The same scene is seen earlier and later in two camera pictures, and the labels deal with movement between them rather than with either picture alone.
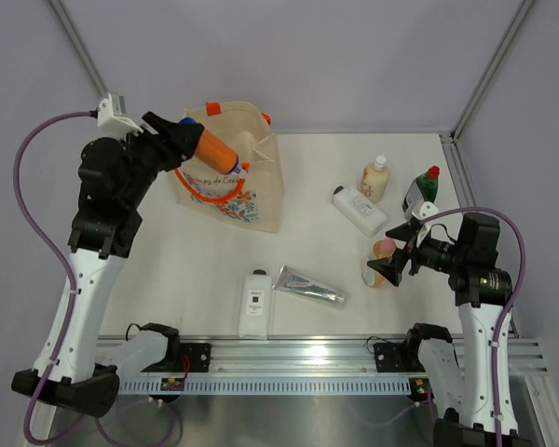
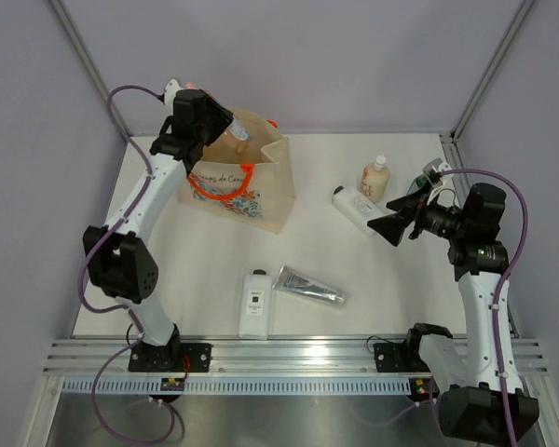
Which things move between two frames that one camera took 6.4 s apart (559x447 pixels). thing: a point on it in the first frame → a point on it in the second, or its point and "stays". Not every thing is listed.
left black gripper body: (146, 155) → (214, 124)
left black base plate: (193, 358) stays
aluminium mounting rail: (335, 357) stays
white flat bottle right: (359, 210) stays
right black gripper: (392, 268) → (391, 227)
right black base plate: (397, 357) stays
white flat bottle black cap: (254, 305) stays
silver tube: (295, 280) stays
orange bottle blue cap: (215, 152) → (238, 130)
